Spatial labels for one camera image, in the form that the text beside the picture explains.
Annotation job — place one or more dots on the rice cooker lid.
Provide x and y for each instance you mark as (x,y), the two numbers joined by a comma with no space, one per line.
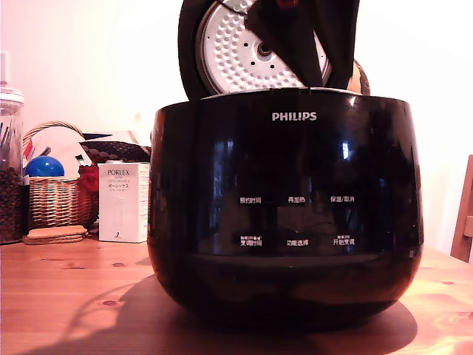
(229,55)

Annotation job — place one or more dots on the blue ball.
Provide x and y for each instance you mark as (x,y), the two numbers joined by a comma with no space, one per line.
(44,167)

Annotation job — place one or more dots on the white Porlex box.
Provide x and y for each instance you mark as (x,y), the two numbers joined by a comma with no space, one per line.
(122,207)

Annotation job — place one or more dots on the wooden chair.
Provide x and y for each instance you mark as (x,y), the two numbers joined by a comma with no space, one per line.
(463,222)

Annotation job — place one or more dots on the glass jar with coffee beans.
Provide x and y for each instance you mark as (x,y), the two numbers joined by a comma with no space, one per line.
(11,199)

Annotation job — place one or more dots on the dotted dark patterned cloth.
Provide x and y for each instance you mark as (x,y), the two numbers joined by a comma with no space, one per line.
(118,149)

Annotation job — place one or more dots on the round cork coaster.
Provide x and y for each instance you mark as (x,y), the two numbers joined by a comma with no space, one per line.
(55,241)
(55,231)

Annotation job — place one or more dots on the black Philips rice cooker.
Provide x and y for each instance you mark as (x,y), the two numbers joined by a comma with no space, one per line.
(284,166)

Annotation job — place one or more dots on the red knitted pouch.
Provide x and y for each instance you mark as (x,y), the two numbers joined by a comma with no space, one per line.
(88,192)

